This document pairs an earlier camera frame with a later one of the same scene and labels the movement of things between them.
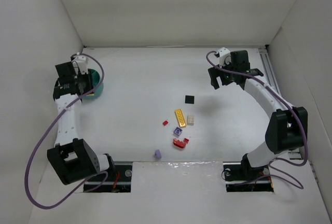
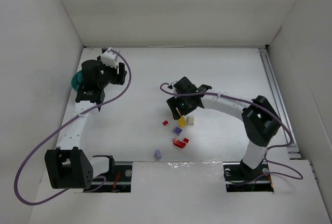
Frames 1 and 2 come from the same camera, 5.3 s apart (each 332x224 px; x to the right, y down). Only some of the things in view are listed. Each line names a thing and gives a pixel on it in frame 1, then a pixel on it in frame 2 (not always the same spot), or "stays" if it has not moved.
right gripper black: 216,74 -> 174,105
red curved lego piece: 179,143 stays
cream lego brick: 190,120 stays
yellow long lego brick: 180,117 stays
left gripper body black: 82,84 -> 122,73
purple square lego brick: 177,131 stays
